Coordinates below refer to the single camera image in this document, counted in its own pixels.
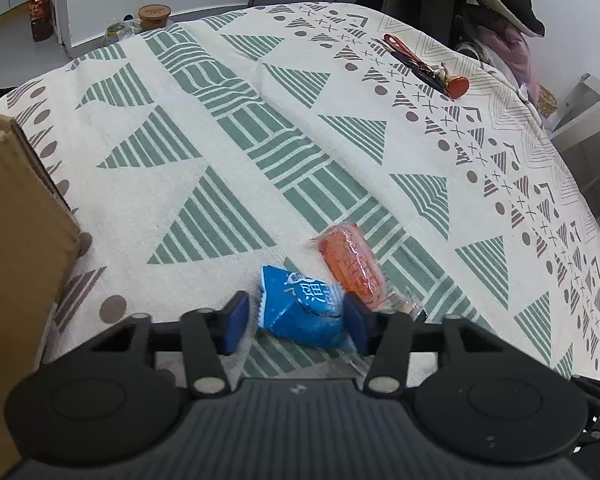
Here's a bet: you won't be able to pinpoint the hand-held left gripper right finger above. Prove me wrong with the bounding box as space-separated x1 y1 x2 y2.
343 292 501 395

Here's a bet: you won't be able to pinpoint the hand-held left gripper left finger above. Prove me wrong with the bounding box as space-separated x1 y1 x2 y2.
87 290 251 396

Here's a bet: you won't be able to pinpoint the blue snack packet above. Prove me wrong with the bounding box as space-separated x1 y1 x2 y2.
256 264 359 354

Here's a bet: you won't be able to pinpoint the brown cardboard box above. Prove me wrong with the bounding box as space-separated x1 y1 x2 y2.
0 110 84 480

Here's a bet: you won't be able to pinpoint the orange snack packet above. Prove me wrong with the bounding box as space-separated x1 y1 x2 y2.
312 223 424 321

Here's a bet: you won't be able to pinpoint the patterned white green tablecloth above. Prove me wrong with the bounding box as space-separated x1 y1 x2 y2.
0 2 600 391

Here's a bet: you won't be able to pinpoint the red wooden stamp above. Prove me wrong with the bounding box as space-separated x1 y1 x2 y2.
439 62 470 101

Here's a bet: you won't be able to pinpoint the white shelf unit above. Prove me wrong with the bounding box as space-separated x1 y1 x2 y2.
549 73 600 231

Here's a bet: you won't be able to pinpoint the woven basket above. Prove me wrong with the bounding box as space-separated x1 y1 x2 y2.
537 84 559 116

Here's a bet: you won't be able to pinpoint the pink garment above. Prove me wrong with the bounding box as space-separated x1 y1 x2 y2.
474 24 541 101

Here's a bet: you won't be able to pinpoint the small glass bottle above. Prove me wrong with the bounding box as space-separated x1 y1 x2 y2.
104 14 141 44

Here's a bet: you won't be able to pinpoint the jar with cork lid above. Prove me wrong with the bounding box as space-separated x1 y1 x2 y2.
137 3 174 31

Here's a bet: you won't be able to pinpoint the red paper bag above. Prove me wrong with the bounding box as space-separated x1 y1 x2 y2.
28 0 56 44

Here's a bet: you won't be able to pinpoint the red handled scissors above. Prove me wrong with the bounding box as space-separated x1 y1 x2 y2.
382 33 434 74

